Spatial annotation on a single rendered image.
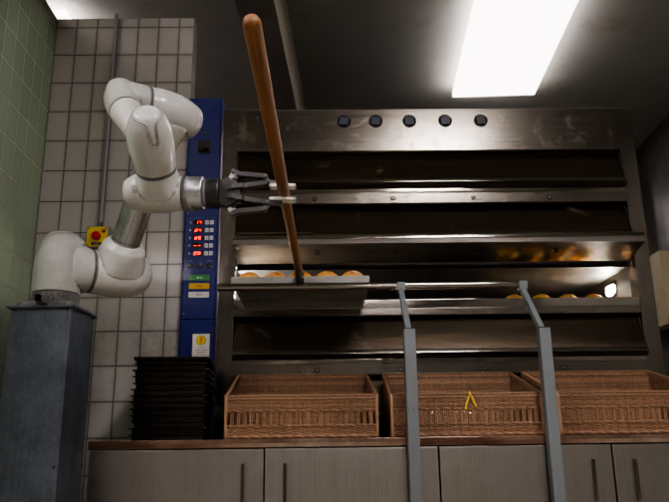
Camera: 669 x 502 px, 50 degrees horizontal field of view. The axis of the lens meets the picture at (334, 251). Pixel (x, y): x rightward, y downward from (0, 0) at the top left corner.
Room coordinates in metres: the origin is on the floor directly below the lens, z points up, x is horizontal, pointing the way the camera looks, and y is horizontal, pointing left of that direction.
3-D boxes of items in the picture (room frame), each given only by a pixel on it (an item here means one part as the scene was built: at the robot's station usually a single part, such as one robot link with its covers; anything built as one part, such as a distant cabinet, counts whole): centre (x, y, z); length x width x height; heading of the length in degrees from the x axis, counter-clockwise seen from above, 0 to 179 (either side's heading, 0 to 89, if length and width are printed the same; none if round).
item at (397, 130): (3.17, -0.45, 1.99); 1.80 x 0.08 x 0.21; 91
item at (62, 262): (2.39, 0.93, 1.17); 0.18 x 0.16 x 0.22; 127
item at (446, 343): (3.15, -0.45, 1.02); 1.79 x 0.11 x 0.19; 91
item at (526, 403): (2.88, -0.47, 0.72); 0.56 x 0.49 x 0.28; 90
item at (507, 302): (3.17, -0.45, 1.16); 1.80 x 0.06 x 0.04; 91
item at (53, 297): (2.37, 0.94, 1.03); 0.22 x 0.18 x 0.06; 178
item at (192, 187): (1.79, 0.36, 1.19); 0.09 x 0.06 x 0.09; 1
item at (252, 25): (1.85, 0.13, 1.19); 1.71 x 0.03 x 0.03; 0
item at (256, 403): (2.87, 0.13, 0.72); 0.56 x 0.49 x 0.28; 92
